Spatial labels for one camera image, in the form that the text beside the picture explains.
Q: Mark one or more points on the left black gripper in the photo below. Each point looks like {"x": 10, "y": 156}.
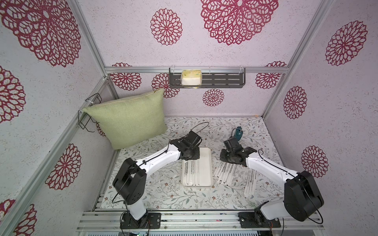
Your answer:
{"x": 196, "y": 155}

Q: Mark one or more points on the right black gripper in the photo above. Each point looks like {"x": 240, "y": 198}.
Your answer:
{"x": 231, "y": 157}

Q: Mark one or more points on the white storage tray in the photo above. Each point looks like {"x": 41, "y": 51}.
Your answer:
{"x": 206, "y": 173}

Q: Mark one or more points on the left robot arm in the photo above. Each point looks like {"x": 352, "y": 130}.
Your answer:
{"x": 130, "y": 180}

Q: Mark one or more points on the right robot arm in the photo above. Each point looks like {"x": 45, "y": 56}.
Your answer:
{"x": 301, "y": 197}

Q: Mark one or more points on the yellow white sponge box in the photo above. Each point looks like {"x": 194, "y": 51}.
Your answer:
{"x": 191, "y": 78}

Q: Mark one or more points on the wrapped straw right bundle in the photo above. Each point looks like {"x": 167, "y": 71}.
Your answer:
{"x": 224, "y": 173}

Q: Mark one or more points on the teal alarm clock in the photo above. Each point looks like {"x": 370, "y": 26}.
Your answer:
{"x": 237, "y": 133}

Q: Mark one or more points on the green cushion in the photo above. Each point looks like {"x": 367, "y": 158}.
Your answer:
{"x": 130, "y": 120}

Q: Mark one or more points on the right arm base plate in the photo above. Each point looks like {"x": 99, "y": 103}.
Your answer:
{"x": 256, "y": 220}

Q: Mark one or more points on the dark wall shelf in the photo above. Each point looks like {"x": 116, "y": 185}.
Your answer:
{"x": 235, "y": 80}

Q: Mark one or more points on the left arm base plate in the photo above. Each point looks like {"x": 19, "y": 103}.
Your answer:
{"x": 148, "y": 221}

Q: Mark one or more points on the black wire wall rack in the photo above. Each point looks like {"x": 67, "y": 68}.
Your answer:
{"x": 82, "y": 117}

